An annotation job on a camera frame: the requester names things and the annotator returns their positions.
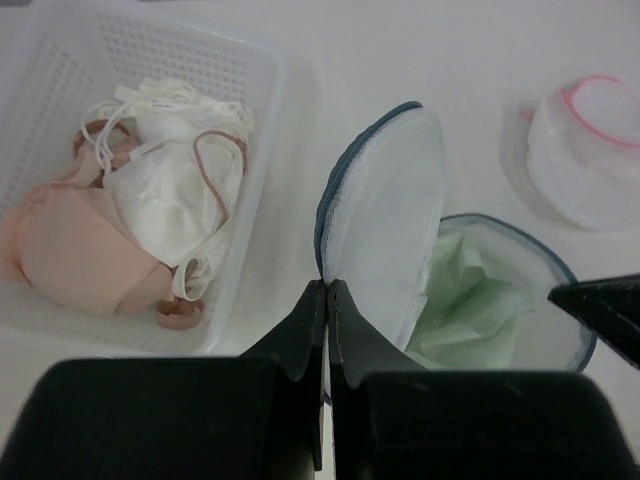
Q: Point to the blue-trimmed mesh laundry bag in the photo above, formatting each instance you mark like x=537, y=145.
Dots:
x=377, y=223

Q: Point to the light green bra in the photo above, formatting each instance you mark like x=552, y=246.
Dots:
x=473, y=312

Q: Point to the pink-trimmed mesh laundry bag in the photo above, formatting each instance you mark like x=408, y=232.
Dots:
x=574, y=153

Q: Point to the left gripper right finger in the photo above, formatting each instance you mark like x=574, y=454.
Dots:
x=394, y=419

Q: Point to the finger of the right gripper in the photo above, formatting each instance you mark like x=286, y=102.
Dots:
x=609, y=307

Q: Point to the white perforated plastic basket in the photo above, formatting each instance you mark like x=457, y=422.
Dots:
x=71, y=56

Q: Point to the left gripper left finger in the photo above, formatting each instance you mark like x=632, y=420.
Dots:
x=255, y=416

